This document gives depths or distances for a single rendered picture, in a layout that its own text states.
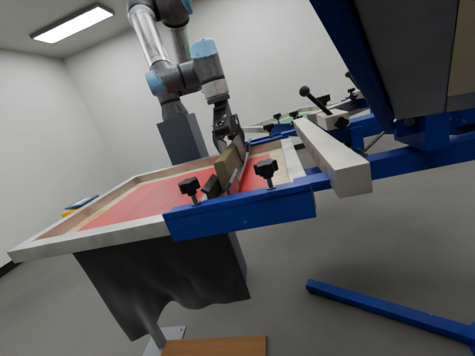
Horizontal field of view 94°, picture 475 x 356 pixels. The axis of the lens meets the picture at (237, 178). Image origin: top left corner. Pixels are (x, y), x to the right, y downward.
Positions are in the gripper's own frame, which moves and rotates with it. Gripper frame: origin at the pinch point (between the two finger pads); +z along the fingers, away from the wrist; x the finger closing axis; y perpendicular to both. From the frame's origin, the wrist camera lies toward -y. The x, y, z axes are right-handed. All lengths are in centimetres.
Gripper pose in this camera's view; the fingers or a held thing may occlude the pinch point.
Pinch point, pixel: (235, 161)
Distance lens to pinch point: 71.2
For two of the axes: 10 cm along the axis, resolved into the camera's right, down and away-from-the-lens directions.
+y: 1.4, -3.5, 9.3
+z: 2.8, 9.1, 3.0
